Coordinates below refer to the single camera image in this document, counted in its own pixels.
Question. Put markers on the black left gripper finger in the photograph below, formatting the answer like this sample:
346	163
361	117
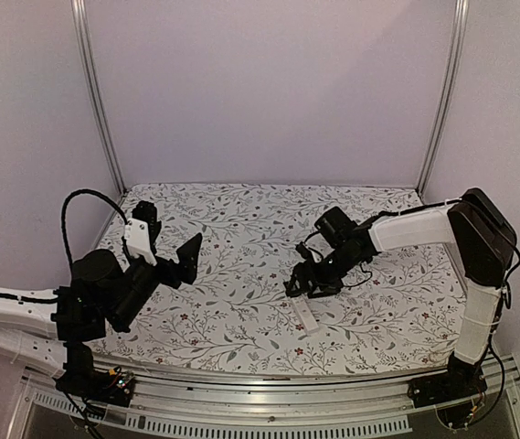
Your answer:
188	255
154	226

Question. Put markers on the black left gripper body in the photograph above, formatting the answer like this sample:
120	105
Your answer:
172	276

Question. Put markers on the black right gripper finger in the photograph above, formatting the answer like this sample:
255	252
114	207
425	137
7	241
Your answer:
325	290
298	284

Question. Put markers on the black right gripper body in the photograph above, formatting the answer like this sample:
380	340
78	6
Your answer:
331	273

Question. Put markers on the white remote control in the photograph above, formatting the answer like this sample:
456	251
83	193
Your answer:
305	314

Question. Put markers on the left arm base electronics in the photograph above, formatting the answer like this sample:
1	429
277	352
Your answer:
81	379

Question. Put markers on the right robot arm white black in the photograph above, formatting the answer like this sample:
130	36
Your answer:
483	239

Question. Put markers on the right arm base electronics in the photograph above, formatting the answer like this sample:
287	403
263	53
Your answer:
447	391

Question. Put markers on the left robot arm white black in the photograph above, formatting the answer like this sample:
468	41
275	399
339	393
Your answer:
49	329

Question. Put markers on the floral patterned table mat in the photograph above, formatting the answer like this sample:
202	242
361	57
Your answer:
402	311

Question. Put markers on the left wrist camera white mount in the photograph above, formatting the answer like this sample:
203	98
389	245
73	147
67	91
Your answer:
136	238

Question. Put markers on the front aluminium rail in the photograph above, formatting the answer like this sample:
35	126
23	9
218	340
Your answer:
171	402

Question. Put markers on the left aluminium frame post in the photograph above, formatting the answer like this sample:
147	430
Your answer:
82	30

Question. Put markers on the aluminium frame post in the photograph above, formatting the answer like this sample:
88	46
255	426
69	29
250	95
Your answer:
82	30
453	61

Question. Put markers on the right aluminium frame post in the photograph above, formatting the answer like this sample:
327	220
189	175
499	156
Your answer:
453	61

